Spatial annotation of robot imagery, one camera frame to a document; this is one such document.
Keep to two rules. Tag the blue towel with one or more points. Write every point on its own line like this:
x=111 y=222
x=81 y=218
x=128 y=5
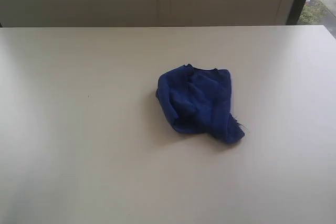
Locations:
x=198 y=101

